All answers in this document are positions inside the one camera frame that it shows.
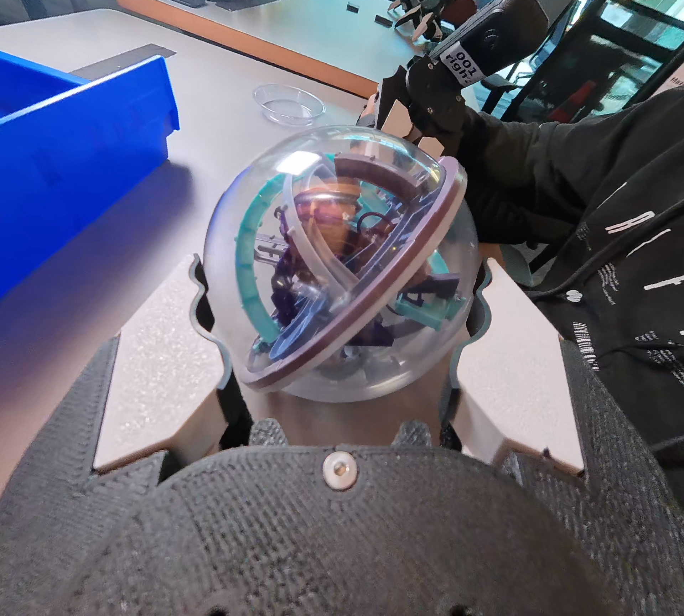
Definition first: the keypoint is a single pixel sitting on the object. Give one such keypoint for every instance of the clear plastic dish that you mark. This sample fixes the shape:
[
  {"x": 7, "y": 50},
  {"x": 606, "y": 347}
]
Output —
[{"x": 289, "y": 103}]

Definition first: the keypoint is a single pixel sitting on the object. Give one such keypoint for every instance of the grey desk with wooden edge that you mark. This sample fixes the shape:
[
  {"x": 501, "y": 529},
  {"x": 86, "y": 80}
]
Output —
[{"x": 299, "y": 29}]

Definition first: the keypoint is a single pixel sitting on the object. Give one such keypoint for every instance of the clear maze ball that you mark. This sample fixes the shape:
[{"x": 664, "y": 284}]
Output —
[{"x": 342, "y": 264}]

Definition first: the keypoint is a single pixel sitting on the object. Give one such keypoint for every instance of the black mesh office chair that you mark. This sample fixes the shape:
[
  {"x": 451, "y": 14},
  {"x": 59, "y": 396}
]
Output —
[{"x": 609, "y": 50}]

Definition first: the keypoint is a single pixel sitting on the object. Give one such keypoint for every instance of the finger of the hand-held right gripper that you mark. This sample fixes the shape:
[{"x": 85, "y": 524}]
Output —
[{"x": 393, "y": 116}]

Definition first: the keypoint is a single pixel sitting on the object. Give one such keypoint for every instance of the person's black printed jacket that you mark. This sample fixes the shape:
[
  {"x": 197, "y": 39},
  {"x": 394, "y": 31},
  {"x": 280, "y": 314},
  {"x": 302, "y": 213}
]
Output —
[{"x": 631, "y": 285}]

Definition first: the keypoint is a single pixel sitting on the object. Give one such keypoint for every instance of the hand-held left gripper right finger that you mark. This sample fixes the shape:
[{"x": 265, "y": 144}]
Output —
[{"x": 524, "y": 381}]

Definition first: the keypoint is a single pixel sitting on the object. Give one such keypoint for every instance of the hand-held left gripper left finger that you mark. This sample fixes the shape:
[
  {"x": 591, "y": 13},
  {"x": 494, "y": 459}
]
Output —
[{"x": 155, "y": 381}]

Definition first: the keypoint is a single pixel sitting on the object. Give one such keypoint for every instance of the blue plastic bin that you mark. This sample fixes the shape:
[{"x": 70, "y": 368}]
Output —
[{"x": 75, "y": 157}]

